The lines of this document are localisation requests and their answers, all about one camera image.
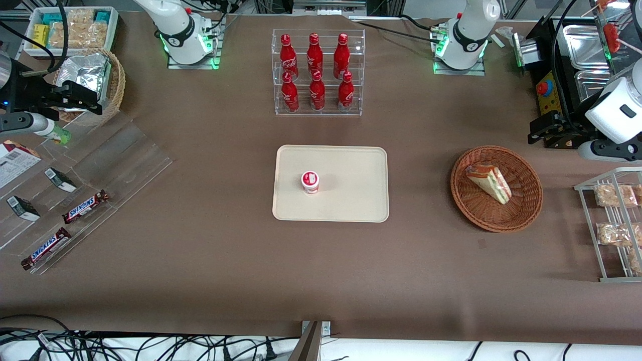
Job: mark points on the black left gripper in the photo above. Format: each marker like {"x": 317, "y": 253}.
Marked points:
{"x": 571, "y": 133}

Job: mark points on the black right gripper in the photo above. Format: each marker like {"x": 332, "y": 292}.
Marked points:
{"x": 27, "y": 94}

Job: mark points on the plastic triangle sandwich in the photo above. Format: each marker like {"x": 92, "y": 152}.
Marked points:
{"x": 489, "y": 181}

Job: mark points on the light tan wicker basket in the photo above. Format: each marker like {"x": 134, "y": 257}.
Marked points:
{"x": 118, "y": 85}

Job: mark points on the brown round wicker basket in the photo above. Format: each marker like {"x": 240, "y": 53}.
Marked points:
{"x": 521, "y": 200}

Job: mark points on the beige plastic tray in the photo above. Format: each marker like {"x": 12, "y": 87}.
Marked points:
{"x": 351, "y": 195}

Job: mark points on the silver foil bag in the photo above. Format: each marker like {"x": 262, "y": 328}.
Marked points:
{"x": 88, "y": 70}

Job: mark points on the green drink bottle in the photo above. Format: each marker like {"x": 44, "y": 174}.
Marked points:
{"x": 60, "y": 135}

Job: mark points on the red emergency stop button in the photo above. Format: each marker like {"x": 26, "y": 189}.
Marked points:
{"x": 543, "y": 88}

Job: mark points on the clear acrylic stepped display stand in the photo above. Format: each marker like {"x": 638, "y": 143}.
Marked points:
{"x": 120, "y": 160}

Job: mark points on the clear bag of rice crackers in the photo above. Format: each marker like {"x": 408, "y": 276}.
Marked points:
{"x": 80, "y": 30}

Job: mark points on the small steel pan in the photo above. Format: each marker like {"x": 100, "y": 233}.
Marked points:
{"x": 589, "y": 84}

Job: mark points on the white plastic bin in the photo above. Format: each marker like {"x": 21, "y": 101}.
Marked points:
{"x": 113, "y": 27}

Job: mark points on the small black white box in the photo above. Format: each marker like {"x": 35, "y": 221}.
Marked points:
{"x": 22, "y": 208}
{"x": 60, "y": 179}

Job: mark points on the yellow snack box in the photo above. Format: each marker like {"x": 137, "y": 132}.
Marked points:
{"x": 40, "y": 36}

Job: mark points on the silver metal box device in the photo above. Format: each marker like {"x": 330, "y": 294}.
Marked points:
{"x": 526, "y": 50}

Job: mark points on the clear bag of brown snacks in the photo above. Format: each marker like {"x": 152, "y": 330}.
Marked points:
{"x": 636, "y": 260}
{"x": 614, "y": 195}
{"x": 617, "y": 234}

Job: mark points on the printed white paper package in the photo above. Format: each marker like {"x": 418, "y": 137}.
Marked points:
{"x": 12, "y": 163}

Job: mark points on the black equipment box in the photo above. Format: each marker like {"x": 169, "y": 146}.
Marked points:
{"x": 544, "y": 35}

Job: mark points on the large steel pan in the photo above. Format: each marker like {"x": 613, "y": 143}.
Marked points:
{"x": 584, "y": 47}

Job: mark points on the snickers chocolate bar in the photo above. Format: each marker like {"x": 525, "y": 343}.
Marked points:
{"x": 85, "y": 206}
{"x": 46, "y": 248}

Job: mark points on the red food on stick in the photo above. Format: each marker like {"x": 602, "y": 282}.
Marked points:
{"x": 611, "y": 37}

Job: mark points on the red cola bottle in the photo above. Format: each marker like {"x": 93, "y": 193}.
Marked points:
{"x": 287, "y": 57}
{"x": 341, "y": 56}
{"x": 289, "y": 95}
{"x": 345, "y": 95}
{"x": 317, "y": 94}
{"x": 314, "y": 55}

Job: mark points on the clear acrylic bottle rack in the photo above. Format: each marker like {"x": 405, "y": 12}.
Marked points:
{"x": 326, "y": 108}

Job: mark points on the brown table cover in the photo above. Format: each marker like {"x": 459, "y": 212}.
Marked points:
{"x": 225, "y": 276}

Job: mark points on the small red white yogurt cup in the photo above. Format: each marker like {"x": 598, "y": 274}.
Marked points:
{"x": 310, "y": 182}

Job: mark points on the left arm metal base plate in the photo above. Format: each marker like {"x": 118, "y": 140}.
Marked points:
{"x": 476, "y": 70}

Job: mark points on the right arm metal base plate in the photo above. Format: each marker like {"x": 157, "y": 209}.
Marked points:
{"x": 210, "y": 62}

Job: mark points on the metal table clamp bracket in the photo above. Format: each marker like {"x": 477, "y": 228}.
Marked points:
{"x": 313, "y": 341}

